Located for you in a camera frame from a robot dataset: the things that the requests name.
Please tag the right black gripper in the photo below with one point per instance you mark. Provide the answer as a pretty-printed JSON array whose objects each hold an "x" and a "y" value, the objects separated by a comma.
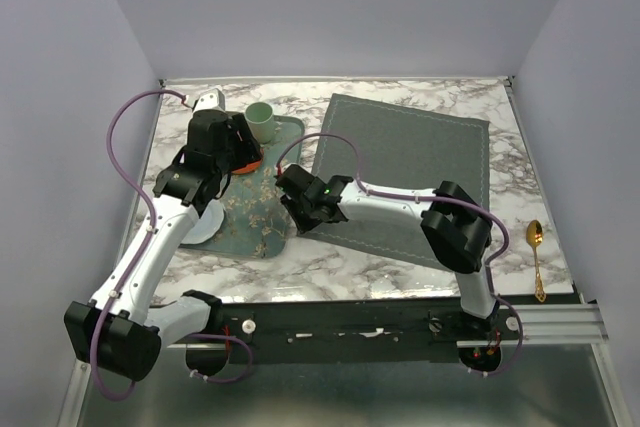
[{"x": 301, "y": 225}]

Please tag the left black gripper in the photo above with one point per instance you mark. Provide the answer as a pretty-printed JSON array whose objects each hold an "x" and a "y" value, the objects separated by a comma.
[{"x": 249, "y": 150}]

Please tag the grey cloth napkin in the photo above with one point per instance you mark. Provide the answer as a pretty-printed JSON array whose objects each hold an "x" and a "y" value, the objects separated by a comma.
[{"x": 400, "y": 147}]

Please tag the gold spoon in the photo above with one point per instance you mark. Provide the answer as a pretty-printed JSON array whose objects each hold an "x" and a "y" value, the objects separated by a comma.
[{"x": 534, "y": 237}]

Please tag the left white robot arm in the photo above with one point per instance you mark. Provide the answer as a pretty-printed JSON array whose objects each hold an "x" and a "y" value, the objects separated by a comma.
[{"x": 115, "y": 330}]

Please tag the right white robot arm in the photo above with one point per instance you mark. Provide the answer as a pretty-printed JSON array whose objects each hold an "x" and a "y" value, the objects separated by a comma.
[{"x": 457, "y": 230}]

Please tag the red saucer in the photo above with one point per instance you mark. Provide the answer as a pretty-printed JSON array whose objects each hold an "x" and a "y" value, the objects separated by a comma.
[{"x": 250, "y": 168}]

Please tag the pale green cup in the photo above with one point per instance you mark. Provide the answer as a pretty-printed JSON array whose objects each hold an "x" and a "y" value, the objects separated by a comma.
[{"x": 260, "y": 119}]

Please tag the green floral tray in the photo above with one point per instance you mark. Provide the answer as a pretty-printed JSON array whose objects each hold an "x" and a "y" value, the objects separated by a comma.
[{"x": 255, "y": 223}]

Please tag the white scalloped plate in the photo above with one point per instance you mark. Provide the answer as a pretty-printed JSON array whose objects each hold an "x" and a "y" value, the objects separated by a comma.
[{"x": 208, "y": 224}]

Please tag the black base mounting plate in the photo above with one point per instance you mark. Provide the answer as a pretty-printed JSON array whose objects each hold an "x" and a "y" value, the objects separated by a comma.
[{"x": 339, "y": 332}]

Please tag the aluminium frame rail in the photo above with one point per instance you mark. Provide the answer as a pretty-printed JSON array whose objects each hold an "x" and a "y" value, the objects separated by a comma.
[{"x": 552, "y": 324}]

